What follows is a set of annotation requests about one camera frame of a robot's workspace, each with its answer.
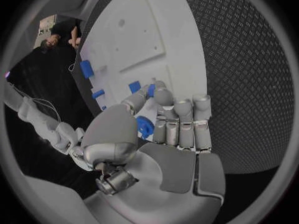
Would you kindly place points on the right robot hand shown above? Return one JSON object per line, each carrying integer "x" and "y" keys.
{"x": 80, "y": 162}

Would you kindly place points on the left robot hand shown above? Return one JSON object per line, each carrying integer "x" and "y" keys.
{"x": 168, "y": 171}

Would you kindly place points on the blue peg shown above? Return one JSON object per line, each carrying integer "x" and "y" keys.
{"x": 151, "y": 90}

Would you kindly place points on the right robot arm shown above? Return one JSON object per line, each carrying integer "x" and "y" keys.
{"x": 42, "y": 121}

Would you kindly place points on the white task board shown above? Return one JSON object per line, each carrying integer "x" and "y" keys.
{"x": 140, "y": 41}

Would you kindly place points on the blue gear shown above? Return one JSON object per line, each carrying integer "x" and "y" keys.
{"x": 143, "y": 124}

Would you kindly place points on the small blue plug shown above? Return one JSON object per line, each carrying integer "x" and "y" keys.
{"x": 104, "y": 107}

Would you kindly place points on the blue cylinder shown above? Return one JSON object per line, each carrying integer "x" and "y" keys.
{"x": 98, "y": 94}

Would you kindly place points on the blue block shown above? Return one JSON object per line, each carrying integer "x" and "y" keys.
{"x": 134, "y": 86}
{"x": 86, "y": 69}

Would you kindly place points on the person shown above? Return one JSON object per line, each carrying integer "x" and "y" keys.
{"x": 58, "y": 33}

